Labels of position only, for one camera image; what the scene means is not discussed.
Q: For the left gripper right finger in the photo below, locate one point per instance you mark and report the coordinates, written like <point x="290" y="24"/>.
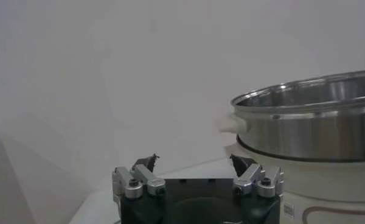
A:
<point x="255" y="179"/>

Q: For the stainless steel steamer basket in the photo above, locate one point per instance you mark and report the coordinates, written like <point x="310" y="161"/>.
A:
<point x="307" y="134"/>

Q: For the white electric cooker base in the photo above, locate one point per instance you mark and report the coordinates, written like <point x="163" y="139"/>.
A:
<point x="322" y="182"/>

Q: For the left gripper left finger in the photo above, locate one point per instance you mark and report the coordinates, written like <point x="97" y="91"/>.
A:
<point x="138" y="179"/>

